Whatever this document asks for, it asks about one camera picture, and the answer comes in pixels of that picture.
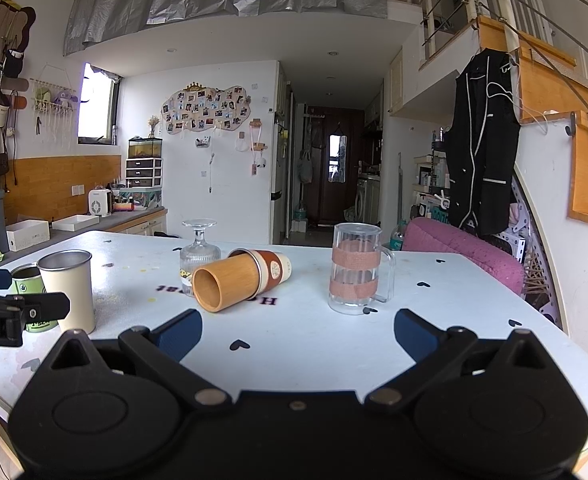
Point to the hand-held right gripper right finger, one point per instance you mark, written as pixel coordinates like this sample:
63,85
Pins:
415,335

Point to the glass fish tank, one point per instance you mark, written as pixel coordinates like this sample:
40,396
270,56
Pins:
145,148

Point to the black jacket with white trim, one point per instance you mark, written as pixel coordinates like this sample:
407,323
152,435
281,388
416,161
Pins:
481,150

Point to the window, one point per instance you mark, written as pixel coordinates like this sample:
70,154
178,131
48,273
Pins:
96,107

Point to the white cardboard box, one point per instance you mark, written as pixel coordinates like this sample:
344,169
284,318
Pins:
28,235

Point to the white macrame wall hanging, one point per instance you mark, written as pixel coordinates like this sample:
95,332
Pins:
54,107

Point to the dark red door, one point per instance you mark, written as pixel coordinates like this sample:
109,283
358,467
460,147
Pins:
341,165

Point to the pink cushioned chair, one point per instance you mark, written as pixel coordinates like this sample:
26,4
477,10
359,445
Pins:
459,250

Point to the bamboo cup with brown band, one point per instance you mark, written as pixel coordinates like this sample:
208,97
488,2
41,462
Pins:
234,280

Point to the washing machine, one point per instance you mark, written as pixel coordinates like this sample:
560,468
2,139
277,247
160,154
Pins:
368,200

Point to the small drawer unit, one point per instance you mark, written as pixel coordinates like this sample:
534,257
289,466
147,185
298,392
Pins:
144,172

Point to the plastic water bottle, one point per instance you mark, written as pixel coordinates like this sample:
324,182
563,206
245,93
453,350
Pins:
398,240

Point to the clear glass goblet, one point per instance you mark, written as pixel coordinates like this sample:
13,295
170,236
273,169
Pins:
199,255

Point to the white perforated panel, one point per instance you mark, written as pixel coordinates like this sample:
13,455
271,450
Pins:
521,230

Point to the wooden staircase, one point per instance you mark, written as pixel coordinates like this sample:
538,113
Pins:
564,110

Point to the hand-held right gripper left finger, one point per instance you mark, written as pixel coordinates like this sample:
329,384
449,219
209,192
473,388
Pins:
178,334

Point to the cloud-shaped photo board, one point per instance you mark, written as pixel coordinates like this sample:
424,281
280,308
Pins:
204,109

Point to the glass mug with brown bands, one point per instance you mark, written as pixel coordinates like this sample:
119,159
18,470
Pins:
356,270

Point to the white shallow tray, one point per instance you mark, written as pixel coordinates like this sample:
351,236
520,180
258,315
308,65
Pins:
76,222

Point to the white countertop appliance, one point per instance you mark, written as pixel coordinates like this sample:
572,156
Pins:
100,203

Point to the cream metal cup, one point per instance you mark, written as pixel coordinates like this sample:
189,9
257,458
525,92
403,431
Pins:
69,290

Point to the metal stair railing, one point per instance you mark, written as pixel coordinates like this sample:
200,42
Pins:
519,5

